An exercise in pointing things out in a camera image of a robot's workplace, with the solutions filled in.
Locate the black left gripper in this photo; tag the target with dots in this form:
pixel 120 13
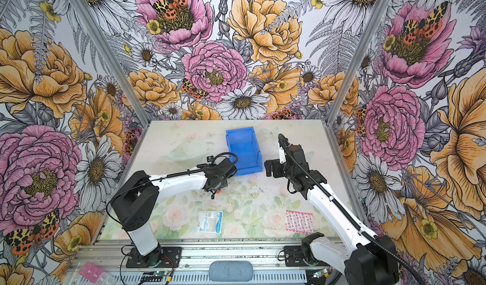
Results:
pixel 224 183

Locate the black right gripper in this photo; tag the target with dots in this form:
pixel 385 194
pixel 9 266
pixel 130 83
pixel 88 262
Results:
pixel 276 164

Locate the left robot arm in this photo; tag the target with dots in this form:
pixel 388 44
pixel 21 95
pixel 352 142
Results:
pixel 134 202

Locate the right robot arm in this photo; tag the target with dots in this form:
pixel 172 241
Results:
pixel 362 257

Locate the blue plastic bin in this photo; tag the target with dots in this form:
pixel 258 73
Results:
pixel 244 144

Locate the white blue sachet packet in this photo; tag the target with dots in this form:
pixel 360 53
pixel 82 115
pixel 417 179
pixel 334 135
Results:
pixel 210 222

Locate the pink patterned packet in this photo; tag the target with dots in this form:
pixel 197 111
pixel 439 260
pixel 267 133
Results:
pixel 299 222

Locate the grey foam pad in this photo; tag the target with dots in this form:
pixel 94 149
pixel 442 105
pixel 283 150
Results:
pixel 231 271

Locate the green circuit board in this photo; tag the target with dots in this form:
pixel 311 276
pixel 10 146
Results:
pixel 157 276

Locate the pink plastic box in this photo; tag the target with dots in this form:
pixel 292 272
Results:
pixel 92 273

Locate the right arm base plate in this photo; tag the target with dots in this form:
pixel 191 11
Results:
pixel 294 257

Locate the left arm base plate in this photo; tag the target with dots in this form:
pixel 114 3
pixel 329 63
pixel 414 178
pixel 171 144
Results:
pixel 161 257

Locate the aluminium frame rail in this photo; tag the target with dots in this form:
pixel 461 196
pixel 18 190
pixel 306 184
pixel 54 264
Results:
pixel 266 258

